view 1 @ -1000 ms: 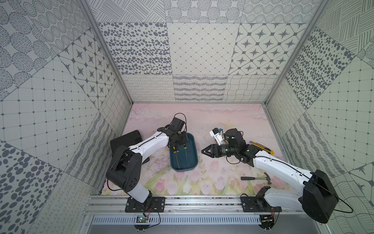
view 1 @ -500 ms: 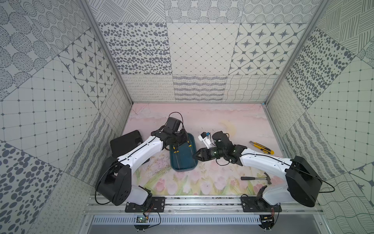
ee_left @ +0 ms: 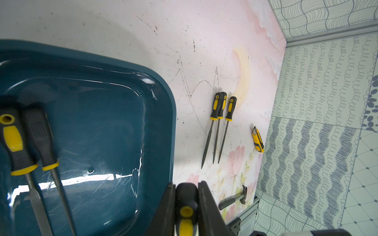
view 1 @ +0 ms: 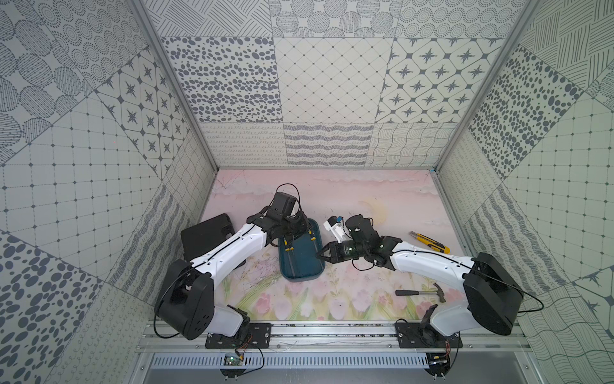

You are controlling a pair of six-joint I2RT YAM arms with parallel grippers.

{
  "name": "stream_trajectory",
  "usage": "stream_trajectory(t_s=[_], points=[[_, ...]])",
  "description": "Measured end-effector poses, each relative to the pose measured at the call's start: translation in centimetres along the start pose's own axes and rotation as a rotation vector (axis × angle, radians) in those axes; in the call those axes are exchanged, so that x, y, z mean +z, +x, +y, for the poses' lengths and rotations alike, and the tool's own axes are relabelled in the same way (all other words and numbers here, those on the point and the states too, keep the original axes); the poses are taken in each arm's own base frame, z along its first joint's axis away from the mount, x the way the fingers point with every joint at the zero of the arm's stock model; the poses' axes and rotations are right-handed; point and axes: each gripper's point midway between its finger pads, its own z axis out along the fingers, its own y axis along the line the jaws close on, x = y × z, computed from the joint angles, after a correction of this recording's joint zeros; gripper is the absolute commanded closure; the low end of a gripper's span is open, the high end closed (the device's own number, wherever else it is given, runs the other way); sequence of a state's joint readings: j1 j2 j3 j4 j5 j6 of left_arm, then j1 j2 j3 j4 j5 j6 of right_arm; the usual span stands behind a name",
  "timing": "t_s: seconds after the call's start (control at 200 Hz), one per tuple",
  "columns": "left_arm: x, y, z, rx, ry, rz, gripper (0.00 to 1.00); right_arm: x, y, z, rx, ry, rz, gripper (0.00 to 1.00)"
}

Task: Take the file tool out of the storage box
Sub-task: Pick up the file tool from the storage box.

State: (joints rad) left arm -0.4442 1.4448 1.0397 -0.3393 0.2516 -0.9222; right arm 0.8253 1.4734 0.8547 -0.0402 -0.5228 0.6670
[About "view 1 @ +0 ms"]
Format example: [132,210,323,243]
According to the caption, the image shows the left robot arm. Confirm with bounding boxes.
[153,191,312,347]

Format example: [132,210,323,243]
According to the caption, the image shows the white cable duct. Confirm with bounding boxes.
[150,351,429,370]

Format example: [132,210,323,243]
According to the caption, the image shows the yellow utility knife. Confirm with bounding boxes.
[409,231,450,254]

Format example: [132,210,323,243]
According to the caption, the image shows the aluminium mounting rail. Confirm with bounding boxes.
[136,320,531,353]

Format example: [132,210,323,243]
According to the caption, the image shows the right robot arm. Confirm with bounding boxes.
[317,214,524,337]

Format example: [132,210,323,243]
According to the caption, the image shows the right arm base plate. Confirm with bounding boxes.
[394,319,463,349]

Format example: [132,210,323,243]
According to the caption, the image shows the claw hammer black handle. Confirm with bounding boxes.
[395,283,447,303]

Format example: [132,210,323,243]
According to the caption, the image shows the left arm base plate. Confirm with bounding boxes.
[206,323,272,350]

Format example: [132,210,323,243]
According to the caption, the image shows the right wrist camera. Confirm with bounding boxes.
[323,215,351,243]

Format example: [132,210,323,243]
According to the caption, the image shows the teal plastic storage box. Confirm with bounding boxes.
[278,219,326,283]

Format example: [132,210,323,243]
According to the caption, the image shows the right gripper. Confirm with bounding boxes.
[314,240,368,265]

